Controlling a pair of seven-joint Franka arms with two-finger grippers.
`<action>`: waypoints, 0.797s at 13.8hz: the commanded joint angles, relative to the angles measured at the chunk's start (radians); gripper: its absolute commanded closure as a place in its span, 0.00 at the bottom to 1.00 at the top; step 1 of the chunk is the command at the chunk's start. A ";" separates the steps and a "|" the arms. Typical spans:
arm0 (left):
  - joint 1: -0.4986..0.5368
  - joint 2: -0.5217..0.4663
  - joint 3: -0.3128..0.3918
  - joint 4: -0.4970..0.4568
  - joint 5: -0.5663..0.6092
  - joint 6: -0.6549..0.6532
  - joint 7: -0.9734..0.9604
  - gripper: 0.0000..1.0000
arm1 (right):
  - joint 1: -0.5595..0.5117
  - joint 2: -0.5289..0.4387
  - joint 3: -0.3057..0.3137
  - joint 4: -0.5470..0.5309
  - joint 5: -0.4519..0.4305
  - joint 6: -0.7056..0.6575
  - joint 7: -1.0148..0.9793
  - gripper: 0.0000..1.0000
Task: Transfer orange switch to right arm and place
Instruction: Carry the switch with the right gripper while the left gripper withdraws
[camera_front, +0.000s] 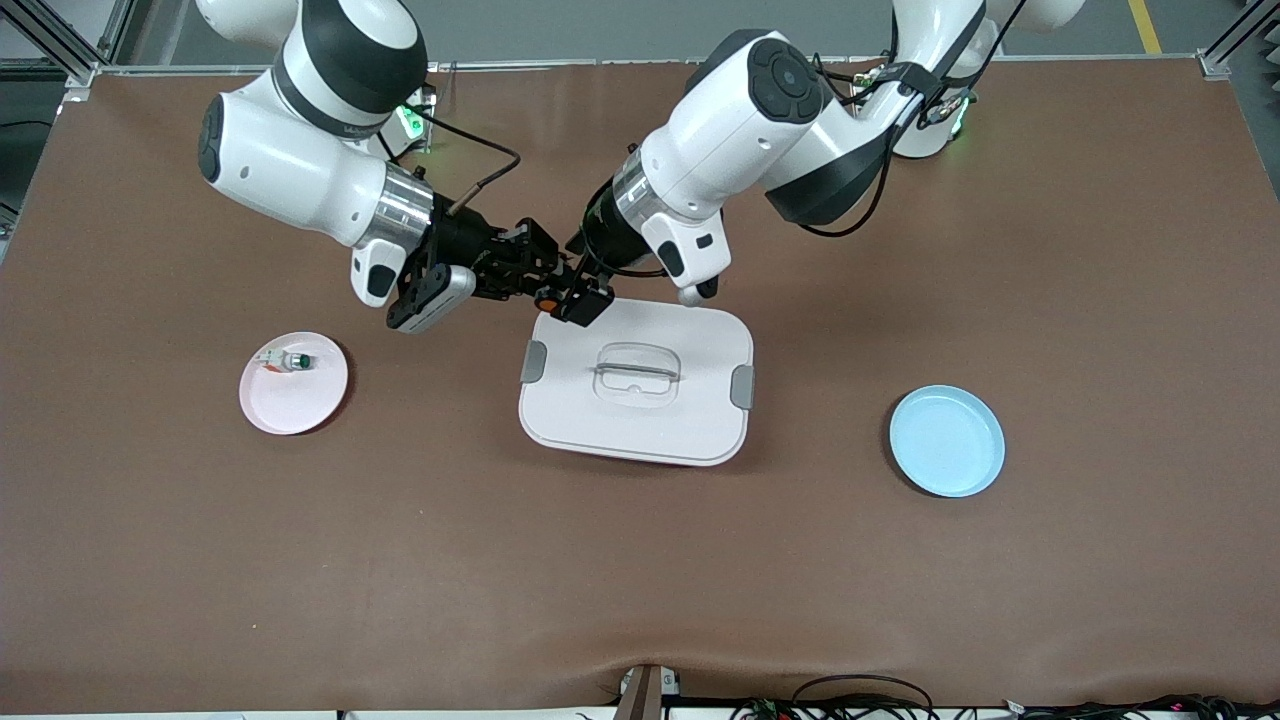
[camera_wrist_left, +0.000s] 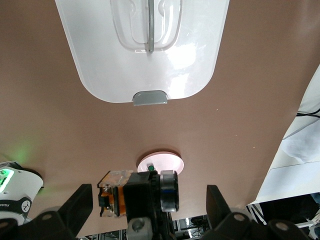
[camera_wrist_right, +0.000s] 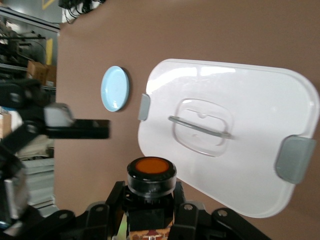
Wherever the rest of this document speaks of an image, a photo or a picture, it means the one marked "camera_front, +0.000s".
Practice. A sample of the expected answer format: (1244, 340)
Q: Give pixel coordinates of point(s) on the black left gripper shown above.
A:
(603, 233)

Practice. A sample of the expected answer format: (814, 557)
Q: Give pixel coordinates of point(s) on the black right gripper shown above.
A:
(462, 240)

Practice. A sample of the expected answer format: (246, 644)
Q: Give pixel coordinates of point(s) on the black orange push-button switch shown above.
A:
(547, 298)

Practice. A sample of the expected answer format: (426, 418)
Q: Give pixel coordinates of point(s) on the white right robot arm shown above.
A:
(290, 160)

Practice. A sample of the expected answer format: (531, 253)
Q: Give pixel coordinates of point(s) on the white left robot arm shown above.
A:
(740, 130)

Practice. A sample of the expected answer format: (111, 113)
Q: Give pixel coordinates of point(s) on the white lidded storage box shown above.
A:
(640, 420)

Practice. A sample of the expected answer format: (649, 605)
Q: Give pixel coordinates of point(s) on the brown table mat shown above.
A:
(640, 560)

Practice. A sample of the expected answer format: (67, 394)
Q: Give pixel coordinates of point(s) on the pink round plate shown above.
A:
(290, 405)

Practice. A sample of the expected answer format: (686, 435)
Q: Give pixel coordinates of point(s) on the light blue round plate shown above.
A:
(945, 440)

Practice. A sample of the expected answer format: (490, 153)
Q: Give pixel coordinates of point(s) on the white green push-button switch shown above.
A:
(297, 361)

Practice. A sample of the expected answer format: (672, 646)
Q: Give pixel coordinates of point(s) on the metal table clamp bracket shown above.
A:
(645, 695)

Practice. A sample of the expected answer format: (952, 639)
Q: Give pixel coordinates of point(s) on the aluminium frame strut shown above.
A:
(1215, 62)
(115, 30)

